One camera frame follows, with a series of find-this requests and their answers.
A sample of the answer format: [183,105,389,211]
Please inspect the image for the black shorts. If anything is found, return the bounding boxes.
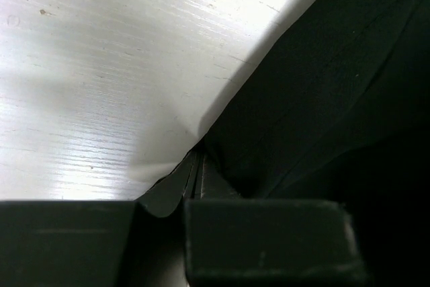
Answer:
[202,0,429,286]

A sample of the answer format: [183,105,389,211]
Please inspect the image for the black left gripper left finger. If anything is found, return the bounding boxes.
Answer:
[1,153,198,286]

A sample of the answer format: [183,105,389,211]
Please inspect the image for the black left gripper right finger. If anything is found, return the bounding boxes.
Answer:
[183,154,369,286]

